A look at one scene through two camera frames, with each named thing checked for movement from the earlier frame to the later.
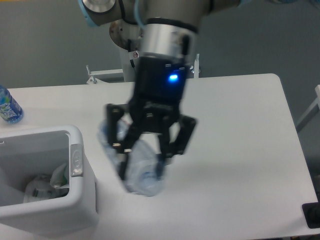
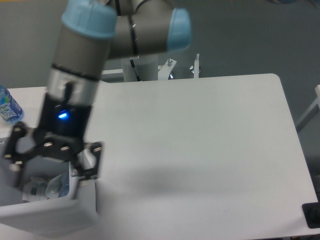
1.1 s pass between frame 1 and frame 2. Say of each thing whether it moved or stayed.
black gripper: moved
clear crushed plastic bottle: moved
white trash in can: stayed
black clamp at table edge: stayed
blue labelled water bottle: stayed
